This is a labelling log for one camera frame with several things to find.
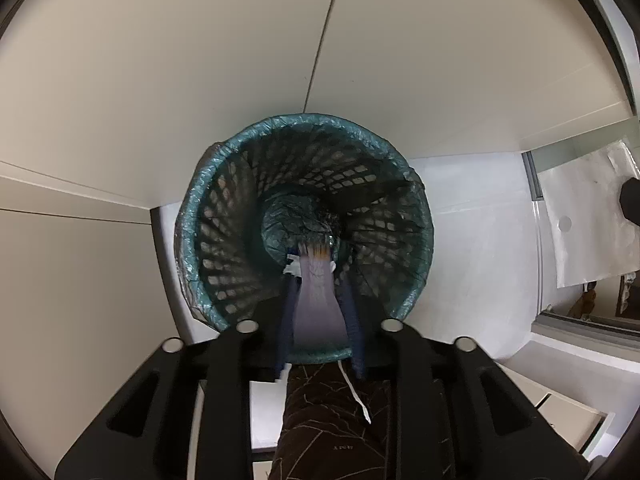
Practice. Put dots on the purple snack packet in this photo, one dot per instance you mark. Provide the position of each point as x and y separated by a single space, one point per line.
320 305

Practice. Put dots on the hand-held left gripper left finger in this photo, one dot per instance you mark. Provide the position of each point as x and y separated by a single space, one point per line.
284 330

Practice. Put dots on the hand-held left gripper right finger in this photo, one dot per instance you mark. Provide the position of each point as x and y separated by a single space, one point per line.
353 332

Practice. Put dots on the person's brown patterned trouser leg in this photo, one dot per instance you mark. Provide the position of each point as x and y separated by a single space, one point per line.
325 435

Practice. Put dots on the black mesh trash basket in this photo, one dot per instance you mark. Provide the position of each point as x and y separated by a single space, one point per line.
225 240

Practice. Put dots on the white base cabinet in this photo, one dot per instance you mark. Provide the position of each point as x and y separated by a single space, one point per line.
150 85

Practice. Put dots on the clear plastic zip bag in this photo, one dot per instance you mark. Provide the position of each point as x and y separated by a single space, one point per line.
585 200

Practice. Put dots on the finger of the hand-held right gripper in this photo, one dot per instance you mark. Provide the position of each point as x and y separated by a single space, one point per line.
631 201

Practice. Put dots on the teal plastic bin liner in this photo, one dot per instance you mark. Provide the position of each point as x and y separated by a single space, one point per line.
280 215

